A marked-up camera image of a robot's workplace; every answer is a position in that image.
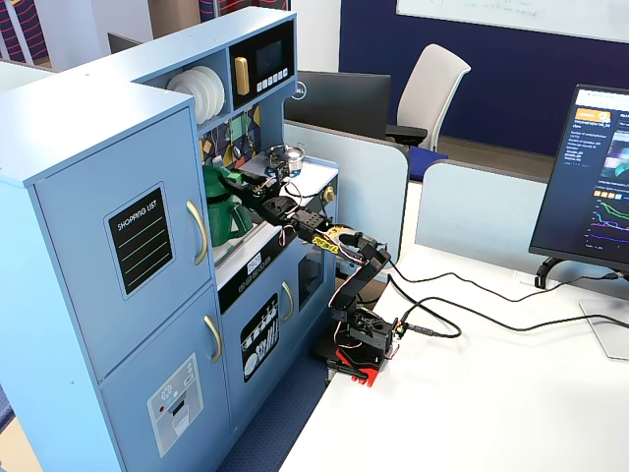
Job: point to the colourful geometric backsplash panel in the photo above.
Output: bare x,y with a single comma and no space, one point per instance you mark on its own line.
253,123

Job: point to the black Dell monitor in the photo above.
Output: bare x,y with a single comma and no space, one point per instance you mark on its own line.
339,103

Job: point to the silver flat stand base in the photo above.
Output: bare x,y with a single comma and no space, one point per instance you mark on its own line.
607,329

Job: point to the purple wavy pattern panel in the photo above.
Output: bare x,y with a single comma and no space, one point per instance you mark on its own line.
22,29
216,7

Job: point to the lit black computer monitor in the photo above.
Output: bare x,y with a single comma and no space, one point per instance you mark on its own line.
589,172

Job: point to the blue toy dishwasher door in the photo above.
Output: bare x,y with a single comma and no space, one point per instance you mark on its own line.
236,393

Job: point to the hanging toy ladle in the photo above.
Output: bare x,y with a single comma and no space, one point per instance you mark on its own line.
237,148

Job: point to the hanging toy spoon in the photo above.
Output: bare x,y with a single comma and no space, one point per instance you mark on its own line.
249,138

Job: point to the white plates stack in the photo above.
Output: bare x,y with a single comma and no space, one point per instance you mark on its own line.
213,98

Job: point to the grey toy sink basin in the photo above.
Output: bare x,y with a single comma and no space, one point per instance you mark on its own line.
248,241

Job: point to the small black background monitor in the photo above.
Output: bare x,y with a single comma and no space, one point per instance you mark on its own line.
123,44

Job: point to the gold stove knob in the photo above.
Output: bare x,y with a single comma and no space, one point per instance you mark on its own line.
327,194

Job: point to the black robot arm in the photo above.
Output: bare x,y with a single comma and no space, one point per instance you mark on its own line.
366,260

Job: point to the red black robot base mount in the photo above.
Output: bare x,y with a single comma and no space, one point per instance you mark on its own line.
359,366

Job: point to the black monitor stand foot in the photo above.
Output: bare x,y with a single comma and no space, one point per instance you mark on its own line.
548,273

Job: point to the silver pot lid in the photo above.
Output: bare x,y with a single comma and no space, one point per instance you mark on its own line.
287,151

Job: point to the black shopping list sticker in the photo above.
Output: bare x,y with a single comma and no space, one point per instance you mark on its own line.
142,243

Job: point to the small wrist camera board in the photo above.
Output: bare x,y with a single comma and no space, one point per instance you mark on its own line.
281,169

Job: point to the green toy recipient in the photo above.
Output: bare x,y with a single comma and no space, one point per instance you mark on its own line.
223,221

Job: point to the white toy plate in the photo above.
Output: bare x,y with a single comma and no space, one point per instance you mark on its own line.
186,82
173,84
196,81

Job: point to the blue toy fridge door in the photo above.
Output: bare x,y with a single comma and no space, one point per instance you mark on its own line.
69,275

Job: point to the hanging toy spatula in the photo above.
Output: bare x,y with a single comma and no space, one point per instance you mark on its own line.
216,158

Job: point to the blue wooden toy kitchen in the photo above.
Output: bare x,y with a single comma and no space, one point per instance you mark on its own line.
74,98

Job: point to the pale blue desk divider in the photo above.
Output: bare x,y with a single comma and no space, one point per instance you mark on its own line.
363,196
476,211

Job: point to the blue upholstered seat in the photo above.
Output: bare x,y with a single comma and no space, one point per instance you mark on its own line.
427,162

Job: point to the brown wooden door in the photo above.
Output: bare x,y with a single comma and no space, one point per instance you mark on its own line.
172,17

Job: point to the silver metal toy pot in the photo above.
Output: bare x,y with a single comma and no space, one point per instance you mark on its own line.
296,164

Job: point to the black control panel with clock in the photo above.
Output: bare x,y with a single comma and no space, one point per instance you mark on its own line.
245,280

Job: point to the black toy microwave door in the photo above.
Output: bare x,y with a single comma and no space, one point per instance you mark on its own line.
270,56

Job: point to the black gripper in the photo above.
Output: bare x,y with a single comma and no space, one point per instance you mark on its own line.
247,180

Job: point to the green recipient lid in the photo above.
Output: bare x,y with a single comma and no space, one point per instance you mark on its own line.
216,179

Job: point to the white office chair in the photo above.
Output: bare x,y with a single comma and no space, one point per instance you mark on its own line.
432,88

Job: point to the blue toy oven door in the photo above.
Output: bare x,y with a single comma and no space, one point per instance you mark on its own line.
314,319

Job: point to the white whiteboard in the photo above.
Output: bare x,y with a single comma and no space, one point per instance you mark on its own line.
516,15

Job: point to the blue toy freezer door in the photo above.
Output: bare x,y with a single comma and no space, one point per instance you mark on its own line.
132,393

